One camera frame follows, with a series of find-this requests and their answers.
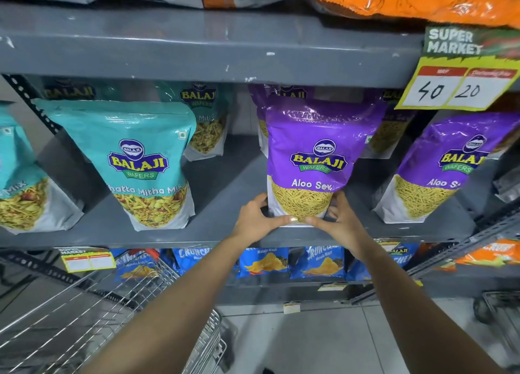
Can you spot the purple snack pouch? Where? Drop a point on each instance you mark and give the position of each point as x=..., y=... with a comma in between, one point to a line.
x=386, y=130
x=260, y=101
x=443, y=166
x=317, y=142

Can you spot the small orange chip packet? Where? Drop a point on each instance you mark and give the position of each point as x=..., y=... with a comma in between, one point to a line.
x=489, y=254

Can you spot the person's right hand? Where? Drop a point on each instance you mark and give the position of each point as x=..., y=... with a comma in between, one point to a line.
x=345, y=229

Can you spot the large yellow price sign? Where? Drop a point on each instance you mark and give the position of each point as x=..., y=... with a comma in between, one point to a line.
x=455, y=81

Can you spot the grey metal shelf rack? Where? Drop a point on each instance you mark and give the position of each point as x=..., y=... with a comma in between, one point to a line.
x=162, y=48

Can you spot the person's right forearm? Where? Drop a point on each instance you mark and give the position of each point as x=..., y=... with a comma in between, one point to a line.
x=406, y=304

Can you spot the row of blue chip packets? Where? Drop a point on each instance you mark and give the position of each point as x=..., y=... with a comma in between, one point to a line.
x=313, y=262

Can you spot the person's left hand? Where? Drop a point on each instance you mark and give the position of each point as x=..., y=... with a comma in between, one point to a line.
x=252, y=223

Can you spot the small yellow price label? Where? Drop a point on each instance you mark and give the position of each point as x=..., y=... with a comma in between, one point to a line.
x=87, y=260

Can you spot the person's left thumb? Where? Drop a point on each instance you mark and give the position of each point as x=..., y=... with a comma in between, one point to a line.
x=282, y=221

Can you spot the grey slotted angle rack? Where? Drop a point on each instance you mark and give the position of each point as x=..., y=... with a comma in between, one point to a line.
x=447, y=256

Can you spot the teal snack pouch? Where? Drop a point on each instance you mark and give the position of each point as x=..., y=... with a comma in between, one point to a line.
x=20, y=191
x=142, y=154
x=69, y=90
x=209, y=117

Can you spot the person's right thumb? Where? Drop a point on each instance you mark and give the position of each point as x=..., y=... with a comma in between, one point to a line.
x=319, y=221

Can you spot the small white shelf label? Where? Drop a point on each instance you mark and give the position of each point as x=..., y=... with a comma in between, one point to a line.
x=332, y=286
x=291, y=307

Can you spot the person's left forearm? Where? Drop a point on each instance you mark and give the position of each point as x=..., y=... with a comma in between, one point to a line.
x=178, y=304

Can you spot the silver foil packet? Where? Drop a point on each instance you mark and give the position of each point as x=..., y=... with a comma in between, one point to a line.
x=508, y=187

